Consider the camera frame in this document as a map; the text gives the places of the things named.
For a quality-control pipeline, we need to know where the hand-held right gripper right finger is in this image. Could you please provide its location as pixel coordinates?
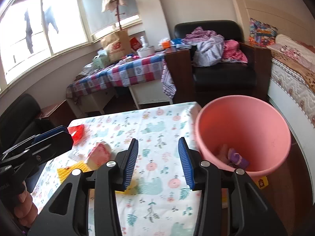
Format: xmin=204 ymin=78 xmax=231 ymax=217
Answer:
xmin=178 ymin=137 xmax=288 ymax=236

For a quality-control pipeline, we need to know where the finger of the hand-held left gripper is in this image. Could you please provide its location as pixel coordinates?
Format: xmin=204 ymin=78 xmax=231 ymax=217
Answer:
xmin=33 ymin=125 xmax=70 ymax=143
xmin=25 ymin=131 xmax=74 ymax=164

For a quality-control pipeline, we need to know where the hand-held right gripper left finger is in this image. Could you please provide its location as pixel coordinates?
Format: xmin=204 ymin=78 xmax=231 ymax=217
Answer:
xmin=27 ymin=138 xmax=139 ymax=236

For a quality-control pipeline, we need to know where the purple packet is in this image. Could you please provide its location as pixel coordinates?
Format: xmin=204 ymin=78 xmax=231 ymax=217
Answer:
xmin=227 ymin=148 xmax=249 ymax=169

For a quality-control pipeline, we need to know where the pink plastic bucket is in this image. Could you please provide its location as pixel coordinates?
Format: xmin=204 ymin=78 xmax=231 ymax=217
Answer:
xmin=194 ymin=95 xmax=292 ymax=177

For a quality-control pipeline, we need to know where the person's left hand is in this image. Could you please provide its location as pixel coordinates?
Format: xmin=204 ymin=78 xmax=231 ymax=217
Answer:
xmin=13 ymin=182 xmax=38 ymax=227

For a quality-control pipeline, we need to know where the brown wooden side table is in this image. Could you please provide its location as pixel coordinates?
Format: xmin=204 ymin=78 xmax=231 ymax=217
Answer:
xmin=37 ymin=101 xmax=74 ymax=128

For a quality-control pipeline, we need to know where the red plastic bag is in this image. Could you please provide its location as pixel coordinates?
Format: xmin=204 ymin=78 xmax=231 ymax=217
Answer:
xmin=68 ymin=125 xmax=85 ymax=145

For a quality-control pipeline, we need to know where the pink floral wrapper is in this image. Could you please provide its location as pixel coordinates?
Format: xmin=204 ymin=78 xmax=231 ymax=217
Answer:
xmin=85 ymin=141 xmax=112 ymax=171

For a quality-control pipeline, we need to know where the black leather sofa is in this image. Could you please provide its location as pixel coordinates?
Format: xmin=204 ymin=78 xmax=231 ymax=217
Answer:
xmin=0 ymin=93 xmax=56 ymax=153

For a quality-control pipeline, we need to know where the white desk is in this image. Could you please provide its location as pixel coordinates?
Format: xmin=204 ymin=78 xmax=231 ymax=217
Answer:
xmin=79 ymin=77 xmax=174 ymax=115

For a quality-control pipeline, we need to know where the yellow red packet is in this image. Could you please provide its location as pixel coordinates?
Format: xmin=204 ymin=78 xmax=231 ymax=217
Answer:
xmin=255 ymin=176 xmax=269 ymax=190

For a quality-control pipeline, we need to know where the purple white patterned cloth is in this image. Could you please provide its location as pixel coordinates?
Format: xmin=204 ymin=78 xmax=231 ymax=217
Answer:
xmin=161 ymin=61 xmax=177 ymax=97

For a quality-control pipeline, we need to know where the green house-shaped box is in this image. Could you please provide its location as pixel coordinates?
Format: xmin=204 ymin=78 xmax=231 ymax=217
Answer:
xmin=92 ymin=54 xmax=110 ymax=69

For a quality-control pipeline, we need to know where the checked heart tablecloth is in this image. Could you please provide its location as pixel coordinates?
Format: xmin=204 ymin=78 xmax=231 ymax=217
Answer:
xmin=66 ymin=53 xmax=166 ymax=100

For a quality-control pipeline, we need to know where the dark wooden side table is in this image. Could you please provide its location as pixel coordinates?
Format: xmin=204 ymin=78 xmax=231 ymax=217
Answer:
xmin=164 ymin=47 xmax=195 ymax=102

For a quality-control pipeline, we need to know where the black leather armchair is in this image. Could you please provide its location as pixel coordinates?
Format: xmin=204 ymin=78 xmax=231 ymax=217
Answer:
xmin=174 ymin=20 xmax=271 ymax=96

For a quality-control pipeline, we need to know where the dark hanging garment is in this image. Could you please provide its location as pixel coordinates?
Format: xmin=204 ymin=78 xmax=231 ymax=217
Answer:
xmin=23 ymin=9 xmax=34 ymax=54
xmin=42 ymin=6 xmax=59 ymax=34

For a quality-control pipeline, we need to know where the brown paper bag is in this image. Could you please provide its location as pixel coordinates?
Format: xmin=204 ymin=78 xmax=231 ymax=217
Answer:
xmin=100 ymin=29 xmax=132 ymax=63

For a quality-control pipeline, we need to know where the white bowl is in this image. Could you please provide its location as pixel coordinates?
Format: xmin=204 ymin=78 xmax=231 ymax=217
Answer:
xmin=136 ymin=45 xmax=155 ymax=57

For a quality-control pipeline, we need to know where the lavender garment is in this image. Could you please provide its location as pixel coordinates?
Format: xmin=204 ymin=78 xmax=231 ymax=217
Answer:
xmin=193 ymin=36 xmax=225 ymax=67

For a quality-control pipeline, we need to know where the cream framed window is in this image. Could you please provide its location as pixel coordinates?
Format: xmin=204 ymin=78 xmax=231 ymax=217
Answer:
xmin=0 ymin=0 xmax=143 ymax=94

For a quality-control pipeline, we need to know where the pink patterned garment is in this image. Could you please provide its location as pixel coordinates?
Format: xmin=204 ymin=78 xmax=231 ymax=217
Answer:
xmin=221 ymin=40 xmax=248 ymax=63

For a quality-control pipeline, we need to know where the purple checked shirt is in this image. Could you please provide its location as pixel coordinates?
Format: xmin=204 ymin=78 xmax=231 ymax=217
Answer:
xmin=183 ymin=28 xmax=217 ymax=45

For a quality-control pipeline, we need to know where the white quilted mattress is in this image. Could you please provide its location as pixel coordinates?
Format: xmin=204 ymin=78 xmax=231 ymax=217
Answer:
xmin=267 ymin=54 xmax=315 ymax=128

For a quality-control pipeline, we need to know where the grey roller blind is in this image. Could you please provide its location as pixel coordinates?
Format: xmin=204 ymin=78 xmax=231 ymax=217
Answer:
xmin=79 ymin=0 xmax=141 ymax=36

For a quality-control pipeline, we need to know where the pink coat stand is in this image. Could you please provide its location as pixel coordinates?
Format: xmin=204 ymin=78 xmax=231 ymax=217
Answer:
xmin=114 ymin=0 xmax=123 ymax=31

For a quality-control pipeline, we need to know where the beige hat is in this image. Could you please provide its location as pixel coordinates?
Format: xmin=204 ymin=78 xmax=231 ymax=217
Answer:
xmin=101 ymin=0 xmax=125 ymax=14

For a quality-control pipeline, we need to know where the brown leopard blanket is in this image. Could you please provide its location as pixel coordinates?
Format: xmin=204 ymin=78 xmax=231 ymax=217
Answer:
xmin=267 ymin=45 xmax=315 ymax=94

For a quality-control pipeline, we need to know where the colourful printed cushion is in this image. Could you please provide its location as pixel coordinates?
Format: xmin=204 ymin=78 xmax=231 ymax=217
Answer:
xmin=248 ymin=18 xmax=278 ymax=48

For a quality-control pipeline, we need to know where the cream floral quilt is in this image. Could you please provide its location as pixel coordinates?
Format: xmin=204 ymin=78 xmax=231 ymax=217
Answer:
xmin=274 ymin=34 xmax=315 ymax=63

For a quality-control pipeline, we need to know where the cream bed headboard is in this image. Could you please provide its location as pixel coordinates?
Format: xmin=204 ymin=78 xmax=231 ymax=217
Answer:
xmin=233 ymin=0 xmax=315 ymax=45

